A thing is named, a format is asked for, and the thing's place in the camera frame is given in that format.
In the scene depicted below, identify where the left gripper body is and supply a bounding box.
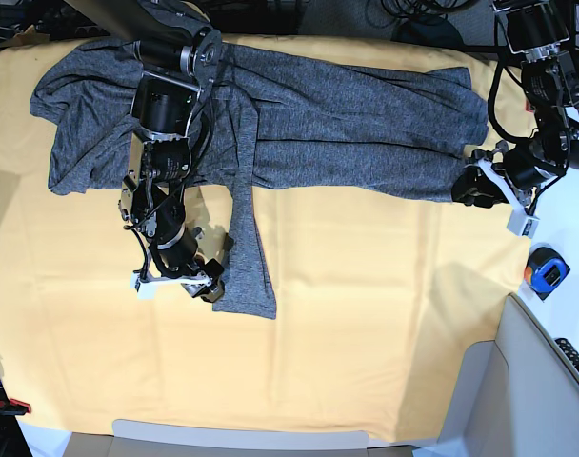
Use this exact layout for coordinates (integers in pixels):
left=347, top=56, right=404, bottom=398
left=466, top=142, right=534, bottom=214

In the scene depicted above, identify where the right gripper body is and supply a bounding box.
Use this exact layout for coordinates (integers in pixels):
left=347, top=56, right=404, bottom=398
left=136, top=257, right=210, bottom=298

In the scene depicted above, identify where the grey long-sleeve shirt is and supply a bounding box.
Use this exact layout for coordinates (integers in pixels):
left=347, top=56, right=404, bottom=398
left=30, top=39, right=488, bottom=319

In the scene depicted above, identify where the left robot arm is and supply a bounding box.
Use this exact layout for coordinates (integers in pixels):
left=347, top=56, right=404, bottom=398
left=451, top=1, right=579, bottom=216

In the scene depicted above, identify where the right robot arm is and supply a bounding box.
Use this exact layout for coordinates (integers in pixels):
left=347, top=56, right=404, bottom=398
left=71, top=1, right=224, bottom=303

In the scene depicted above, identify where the blue black tape measure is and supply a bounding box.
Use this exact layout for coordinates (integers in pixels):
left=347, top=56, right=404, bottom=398
left=524, top=246, right=570, bottom=300

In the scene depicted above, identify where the red black clamp left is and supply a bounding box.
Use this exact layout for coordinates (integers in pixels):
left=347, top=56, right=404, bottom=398
left=0, top=399, right=31, bottom=416

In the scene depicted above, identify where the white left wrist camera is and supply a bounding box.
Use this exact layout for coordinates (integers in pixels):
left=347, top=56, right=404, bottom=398
left=507, top=210, right=540, bottom=239

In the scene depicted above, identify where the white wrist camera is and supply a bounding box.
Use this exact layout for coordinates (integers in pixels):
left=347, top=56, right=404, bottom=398
left=130, top=274, right=158, bottom=300
left=507, top=210, right=540, bottom=239

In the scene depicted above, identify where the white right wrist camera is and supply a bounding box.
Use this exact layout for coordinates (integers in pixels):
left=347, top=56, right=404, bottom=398
left=130, top=274, right=158, bottom=300

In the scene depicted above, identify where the black textured handle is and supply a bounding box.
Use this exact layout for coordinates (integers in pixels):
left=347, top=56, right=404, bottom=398
left=555, top=338, right=579, bottom=373

